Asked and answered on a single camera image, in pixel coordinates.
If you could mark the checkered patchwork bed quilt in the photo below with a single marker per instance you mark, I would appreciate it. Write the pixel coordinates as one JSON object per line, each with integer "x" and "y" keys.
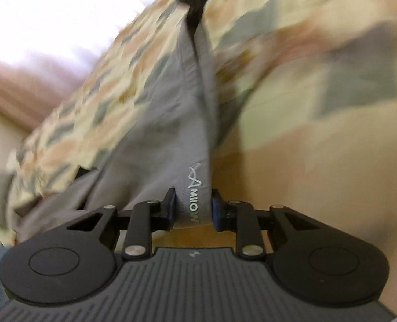
{"x": 307, "y": 94}

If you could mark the grey sweatshirt garment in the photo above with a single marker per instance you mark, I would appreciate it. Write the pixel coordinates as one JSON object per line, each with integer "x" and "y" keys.
{"x": 168, "y": 147}

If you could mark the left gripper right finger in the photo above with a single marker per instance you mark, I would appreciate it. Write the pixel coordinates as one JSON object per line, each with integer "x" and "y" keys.
{"x": 242, "y": 219}

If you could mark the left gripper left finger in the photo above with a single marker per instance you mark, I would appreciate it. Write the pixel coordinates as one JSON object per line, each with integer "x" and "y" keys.
{"x": 143, "y": 220}

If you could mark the pink curtain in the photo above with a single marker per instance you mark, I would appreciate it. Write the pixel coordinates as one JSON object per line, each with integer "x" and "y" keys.
{"x": 30, "y": 91}

